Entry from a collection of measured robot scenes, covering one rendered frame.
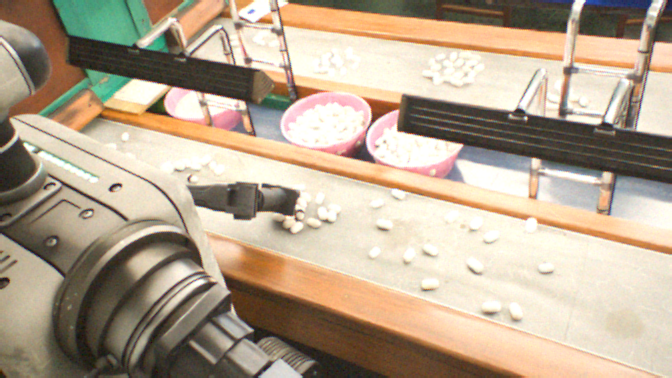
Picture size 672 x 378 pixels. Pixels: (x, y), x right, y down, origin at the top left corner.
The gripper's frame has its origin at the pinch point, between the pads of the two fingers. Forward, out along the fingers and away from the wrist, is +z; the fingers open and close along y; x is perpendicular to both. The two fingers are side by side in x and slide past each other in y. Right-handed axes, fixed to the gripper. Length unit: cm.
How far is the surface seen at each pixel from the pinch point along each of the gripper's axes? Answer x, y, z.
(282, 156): -9.2, 11.8, 10.1
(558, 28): -91, -16, 222
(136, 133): -6, 64, 10
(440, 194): -8.8, -34.6, 9.5
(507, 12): -91, 5, 193
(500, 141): -24, -52, -20
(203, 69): -27.5, 20.3, -19.6
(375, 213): -1.0, -21.1, 3.8
